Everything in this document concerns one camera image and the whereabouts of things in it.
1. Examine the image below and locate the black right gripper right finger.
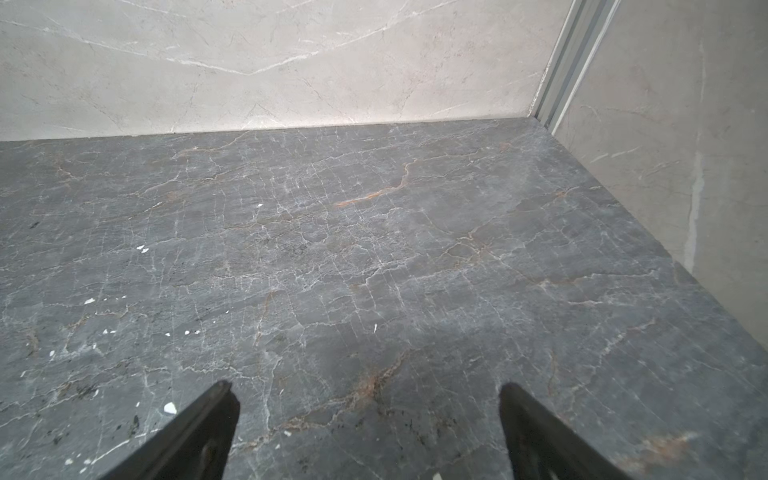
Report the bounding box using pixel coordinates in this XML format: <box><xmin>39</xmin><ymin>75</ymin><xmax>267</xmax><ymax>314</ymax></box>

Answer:
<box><xmin>499</xmin><ymin>382</ymin><xmax>630</xmax><ymax>480</ymax></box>

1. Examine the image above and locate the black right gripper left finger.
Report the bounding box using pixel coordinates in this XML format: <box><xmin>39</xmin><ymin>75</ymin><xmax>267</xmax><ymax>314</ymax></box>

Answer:
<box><xmin>104</xmin><ymin>380</ymin><xmax>240</xmax><ymax>480</ymax></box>

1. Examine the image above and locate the aluminium corner frame post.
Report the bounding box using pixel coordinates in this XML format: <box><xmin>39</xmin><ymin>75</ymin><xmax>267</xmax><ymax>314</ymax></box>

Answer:
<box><xmin>528</xmin><ymin>0</ymin><xmax>621</xmax><ymax>135</ymax></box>

